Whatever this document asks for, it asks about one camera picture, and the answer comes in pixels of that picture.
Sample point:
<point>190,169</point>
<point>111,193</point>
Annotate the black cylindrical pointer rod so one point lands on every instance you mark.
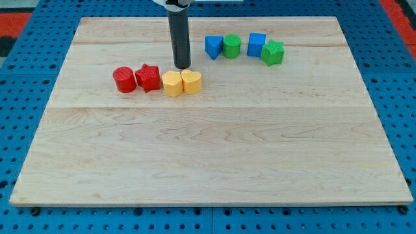
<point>179,34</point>

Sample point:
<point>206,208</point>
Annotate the red star block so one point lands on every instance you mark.
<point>148,77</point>

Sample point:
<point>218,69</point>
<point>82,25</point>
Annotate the green star block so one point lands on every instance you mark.
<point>272,53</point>

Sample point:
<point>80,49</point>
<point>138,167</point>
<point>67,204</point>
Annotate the blue triangle block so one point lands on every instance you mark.
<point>213,46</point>

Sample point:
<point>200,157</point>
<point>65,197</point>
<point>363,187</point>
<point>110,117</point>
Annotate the green cylinder block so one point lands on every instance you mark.
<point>231,46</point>

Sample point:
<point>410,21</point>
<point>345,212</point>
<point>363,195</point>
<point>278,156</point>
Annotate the yellow pentagon block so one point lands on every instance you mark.
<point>172,83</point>

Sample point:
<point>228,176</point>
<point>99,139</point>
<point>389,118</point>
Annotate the yellow heart block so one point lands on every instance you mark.
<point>192,81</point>

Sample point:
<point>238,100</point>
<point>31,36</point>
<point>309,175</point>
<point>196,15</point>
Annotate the red cylinder block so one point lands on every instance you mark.
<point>124,79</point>

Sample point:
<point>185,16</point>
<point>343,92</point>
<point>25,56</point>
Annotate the blue cube block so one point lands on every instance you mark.
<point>256,42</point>

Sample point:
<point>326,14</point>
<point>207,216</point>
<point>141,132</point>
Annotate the light wooden board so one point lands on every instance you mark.
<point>300,133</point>

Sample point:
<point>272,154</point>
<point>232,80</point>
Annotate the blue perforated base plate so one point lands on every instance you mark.
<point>32,66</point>

